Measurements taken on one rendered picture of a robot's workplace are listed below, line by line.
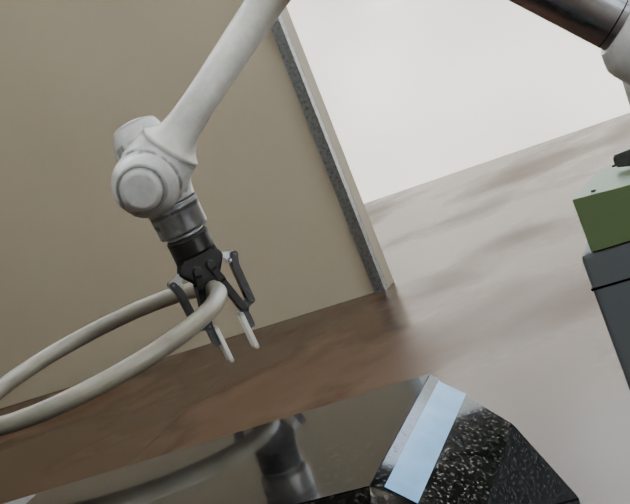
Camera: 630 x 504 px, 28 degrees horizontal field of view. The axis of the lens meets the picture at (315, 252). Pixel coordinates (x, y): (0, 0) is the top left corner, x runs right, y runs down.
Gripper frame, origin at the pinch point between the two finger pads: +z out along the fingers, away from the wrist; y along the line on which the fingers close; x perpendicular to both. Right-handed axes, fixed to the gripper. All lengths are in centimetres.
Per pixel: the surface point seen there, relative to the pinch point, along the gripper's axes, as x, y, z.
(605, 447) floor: -80, -94, 93
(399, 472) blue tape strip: 90, 8, 1
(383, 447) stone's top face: 84, 7, 0
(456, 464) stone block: 85, 1, 5
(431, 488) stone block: 91, 6, 4
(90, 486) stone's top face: 42, 35, -1
